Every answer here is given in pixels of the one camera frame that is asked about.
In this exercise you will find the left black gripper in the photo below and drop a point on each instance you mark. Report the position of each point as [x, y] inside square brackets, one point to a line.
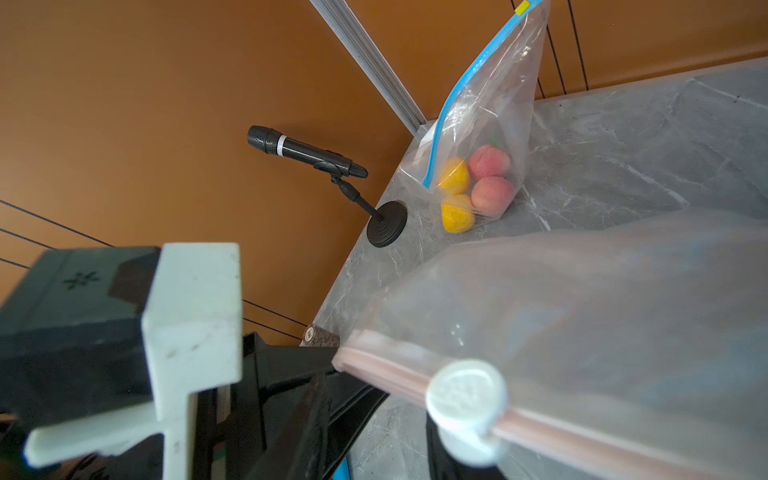
[292, 416]

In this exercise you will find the pink-dotted zip bag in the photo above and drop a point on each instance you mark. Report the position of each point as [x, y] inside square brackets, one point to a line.
[635, 352]

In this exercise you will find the yellow peach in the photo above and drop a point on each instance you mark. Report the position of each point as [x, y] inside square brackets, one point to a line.
[457, 214]
[455, 177]

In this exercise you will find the clear blue-zipper zip bag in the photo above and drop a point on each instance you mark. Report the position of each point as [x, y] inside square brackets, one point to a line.
[491, 104]

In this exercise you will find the pink red peach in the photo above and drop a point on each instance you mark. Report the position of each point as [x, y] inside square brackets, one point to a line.
[489, 161]

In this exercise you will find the blue handheld microphone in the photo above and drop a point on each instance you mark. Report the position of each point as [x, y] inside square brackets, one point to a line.
[343, 471]

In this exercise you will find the small brown round object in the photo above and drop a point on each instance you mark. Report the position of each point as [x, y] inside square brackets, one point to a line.
[315, 336]

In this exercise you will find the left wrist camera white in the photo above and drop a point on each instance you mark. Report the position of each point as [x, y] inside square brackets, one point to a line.
[102, 348]

